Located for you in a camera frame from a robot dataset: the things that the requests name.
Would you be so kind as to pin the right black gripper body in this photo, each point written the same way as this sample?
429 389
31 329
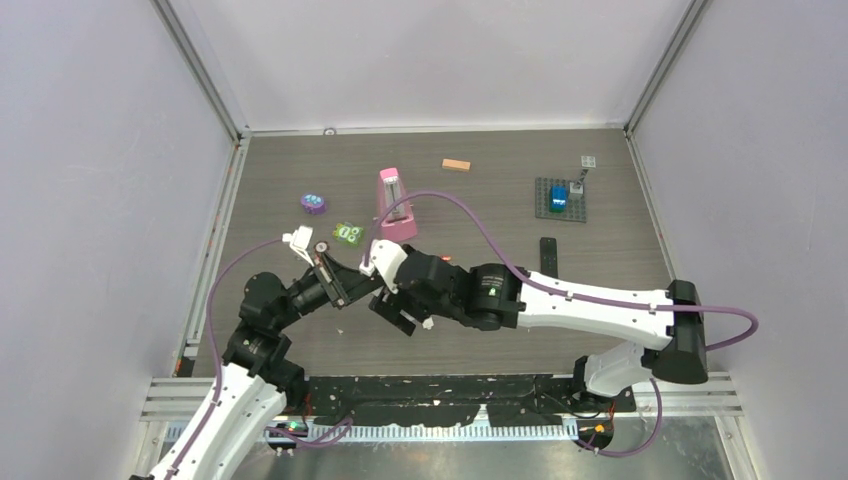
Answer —
438 308

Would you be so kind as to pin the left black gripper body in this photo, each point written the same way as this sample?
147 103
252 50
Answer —
307 295

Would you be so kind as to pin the black bar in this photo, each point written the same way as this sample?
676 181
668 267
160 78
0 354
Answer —
548 252

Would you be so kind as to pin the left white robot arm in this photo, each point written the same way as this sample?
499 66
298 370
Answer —
255 381

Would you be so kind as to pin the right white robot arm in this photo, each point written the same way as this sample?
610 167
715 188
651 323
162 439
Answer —
662 334

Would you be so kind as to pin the green monster toy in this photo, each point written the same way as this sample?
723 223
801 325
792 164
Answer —
348 233

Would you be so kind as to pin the pink metronome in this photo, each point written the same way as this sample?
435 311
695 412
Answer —
399 224

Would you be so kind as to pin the purple round toy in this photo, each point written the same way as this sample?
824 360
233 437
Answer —
313 204

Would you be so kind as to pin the wooden block far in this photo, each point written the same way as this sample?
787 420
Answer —
456 165

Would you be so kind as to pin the grey lego baseplate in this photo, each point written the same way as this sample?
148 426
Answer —
576 210

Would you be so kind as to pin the blue lego brick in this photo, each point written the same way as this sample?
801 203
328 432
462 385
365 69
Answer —
557 198

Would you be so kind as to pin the grey lego tower piece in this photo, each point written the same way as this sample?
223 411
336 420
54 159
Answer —
577 187

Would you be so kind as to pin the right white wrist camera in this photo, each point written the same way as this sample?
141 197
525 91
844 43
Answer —
384 258

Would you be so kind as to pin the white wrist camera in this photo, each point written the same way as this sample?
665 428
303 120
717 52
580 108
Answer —
299 241
384 258

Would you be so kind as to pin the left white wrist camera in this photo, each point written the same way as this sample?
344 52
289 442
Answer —
299 241

